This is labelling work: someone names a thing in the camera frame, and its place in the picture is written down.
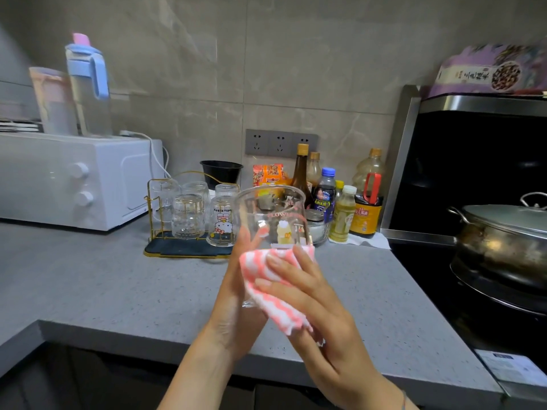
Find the person's right hand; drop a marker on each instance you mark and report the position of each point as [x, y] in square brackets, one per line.
[342, 358]

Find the person's left hand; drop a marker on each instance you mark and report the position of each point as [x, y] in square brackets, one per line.
[233, 324]

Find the pink striped cloth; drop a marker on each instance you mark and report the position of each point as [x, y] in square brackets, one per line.
[256, 269]

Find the cartoon cat print glass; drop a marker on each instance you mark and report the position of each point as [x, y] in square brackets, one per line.
[222, 224]

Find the short textured glass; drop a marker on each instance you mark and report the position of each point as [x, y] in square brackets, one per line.
[188, 217]

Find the penguin print glass mug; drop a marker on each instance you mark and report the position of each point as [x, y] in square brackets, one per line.
[273, 204]

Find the embossed ribbed clear glass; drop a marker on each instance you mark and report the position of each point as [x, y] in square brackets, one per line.
[195, 187]

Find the white paper towel sheet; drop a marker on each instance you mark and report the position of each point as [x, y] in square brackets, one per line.
[372, 242]

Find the clear round condiment tray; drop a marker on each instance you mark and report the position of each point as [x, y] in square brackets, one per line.
[320, 236]

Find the glass spice jar steel lid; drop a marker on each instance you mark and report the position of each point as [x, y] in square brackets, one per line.
[315, 215]

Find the yellow liquid bottle white cap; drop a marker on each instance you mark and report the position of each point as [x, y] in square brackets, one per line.
[342, 217]

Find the black plastic bowl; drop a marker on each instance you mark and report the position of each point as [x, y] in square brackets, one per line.
[221, 171]

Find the orange seasoning packet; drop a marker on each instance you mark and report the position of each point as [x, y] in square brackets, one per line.
[267, 172]

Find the dark bottle blue cap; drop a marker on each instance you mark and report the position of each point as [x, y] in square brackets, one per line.
[325, 196]

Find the dark brown glass bottle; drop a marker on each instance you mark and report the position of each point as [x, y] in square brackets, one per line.
[301, 172]

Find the white label sticker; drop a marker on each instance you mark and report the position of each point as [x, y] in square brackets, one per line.
[513, 367]

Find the small bottle yellow cap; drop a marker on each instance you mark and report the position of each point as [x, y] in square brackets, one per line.
[339, 185]

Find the clear bottle brown cap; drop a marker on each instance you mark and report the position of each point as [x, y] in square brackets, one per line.
[314, 170]

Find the stainless steel pot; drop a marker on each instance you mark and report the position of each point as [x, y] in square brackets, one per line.
[500, 254]

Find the white microwave oven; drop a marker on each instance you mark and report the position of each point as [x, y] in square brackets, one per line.
[72, 183]

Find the steel pot lid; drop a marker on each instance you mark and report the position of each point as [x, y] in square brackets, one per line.
[508, 217]

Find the clear jug blue lid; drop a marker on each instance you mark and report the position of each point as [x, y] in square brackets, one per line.
[89, 110]

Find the clear container pink lid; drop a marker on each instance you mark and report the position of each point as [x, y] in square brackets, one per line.
[53, 110]

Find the stack of flat coasters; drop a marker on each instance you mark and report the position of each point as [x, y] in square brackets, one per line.
[19, 125]

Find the purple food packet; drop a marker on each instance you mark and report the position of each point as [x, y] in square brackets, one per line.
[466, 76]

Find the grey wall socket panel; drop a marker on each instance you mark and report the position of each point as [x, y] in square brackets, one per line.
[281, 142]

